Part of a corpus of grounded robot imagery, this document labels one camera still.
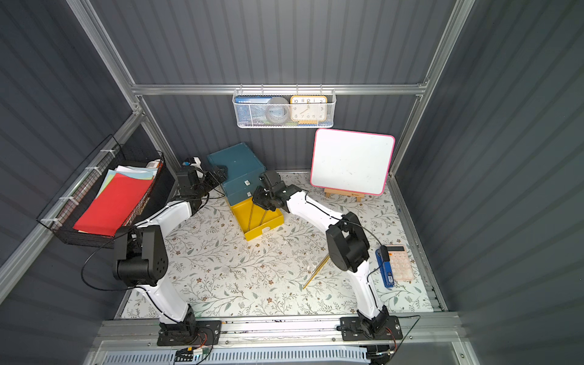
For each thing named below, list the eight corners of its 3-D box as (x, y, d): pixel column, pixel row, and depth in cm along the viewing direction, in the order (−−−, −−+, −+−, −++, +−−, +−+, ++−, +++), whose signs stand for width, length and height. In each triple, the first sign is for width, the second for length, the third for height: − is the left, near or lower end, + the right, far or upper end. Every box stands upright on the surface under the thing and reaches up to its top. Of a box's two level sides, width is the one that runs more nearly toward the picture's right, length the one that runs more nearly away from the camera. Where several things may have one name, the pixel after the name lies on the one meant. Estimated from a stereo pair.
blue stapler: (382, 287, 84) (386, 283, 80) (374, 250, 93) (377, 245, 90) (392, 287, 84) (397, 283, 80) (382, 250, 93) (386, 245, 90)
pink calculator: (394, 280, 86) (396, 278, 84) (385, 247, 94) (387, 244, 93) (414, 280, 86) (417, 278, 84) (403, 247, 94) (405, 244, 93)
